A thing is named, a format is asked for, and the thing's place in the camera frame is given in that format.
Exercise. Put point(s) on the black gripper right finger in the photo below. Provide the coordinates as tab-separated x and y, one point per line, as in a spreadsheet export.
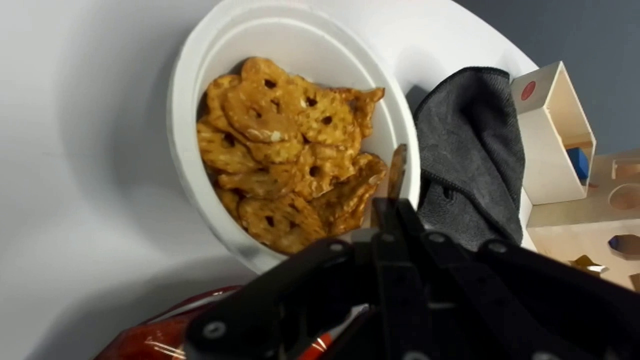
480	307

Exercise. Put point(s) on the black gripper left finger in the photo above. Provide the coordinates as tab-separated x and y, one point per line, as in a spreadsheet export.
347	301

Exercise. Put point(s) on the white bowl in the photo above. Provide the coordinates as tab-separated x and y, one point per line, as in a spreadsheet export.
193	53

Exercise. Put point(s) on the wooden shape sorter box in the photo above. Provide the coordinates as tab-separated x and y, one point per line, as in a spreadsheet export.
586	226

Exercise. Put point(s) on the brown pretzel crackers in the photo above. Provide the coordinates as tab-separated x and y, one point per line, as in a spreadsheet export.
287	160

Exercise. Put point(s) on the dark grey cloth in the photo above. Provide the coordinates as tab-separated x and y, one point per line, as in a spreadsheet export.
467	153

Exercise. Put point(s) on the blue wooden block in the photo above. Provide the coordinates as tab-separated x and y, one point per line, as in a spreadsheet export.
579	164

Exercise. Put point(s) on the open wooden tray box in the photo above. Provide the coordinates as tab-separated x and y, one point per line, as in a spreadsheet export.
550	142

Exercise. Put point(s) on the red snack bag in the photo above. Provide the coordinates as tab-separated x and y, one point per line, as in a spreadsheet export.
160	337

